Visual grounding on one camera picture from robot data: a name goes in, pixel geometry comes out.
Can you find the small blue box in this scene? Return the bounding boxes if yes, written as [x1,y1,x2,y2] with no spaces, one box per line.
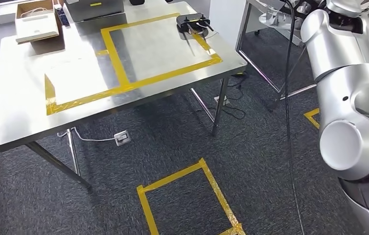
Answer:
[54,3,70,26]

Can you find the white floor cable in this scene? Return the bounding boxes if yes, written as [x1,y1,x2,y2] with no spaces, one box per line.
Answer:
[57,127,117,142]

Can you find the white panel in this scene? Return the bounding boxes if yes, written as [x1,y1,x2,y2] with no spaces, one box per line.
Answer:
[208,0,248,49]

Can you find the stainless steel workbench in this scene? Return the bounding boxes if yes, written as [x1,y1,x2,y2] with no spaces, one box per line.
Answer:
[0,0,248,192]

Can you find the open cardboard box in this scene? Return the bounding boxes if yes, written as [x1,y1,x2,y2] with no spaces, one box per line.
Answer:
[15,0,61,45]

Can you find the white cable coil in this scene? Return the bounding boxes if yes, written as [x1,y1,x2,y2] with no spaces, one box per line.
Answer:
[20,7,46,19]

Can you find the white floor socket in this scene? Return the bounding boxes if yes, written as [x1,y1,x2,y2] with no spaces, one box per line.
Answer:
[213,94,231,107]
[114,129,131,147]

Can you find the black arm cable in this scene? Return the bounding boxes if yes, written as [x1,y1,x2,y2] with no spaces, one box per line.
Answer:
[281,0,306,235]

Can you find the yellow floor tape square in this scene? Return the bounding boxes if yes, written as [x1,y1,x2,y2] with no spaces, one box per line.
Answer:
[136,158,247,235]

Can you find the grey metal box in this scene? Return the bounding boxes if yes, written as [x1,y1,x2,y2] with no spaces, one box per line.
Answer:
[64,0,125,23]

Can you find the black floor cables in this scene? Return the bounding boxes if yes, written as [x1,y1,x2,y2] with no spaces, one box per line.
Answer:
[197,72,248,120]

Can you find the chrome table frame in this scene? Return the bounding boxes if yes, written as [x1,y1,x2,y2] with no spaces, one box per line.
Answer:
[235,0,318,102]

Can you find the black remote controller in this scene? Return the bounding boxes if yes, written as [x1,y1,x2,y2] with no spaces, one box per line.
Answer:
[175,13,214,36]

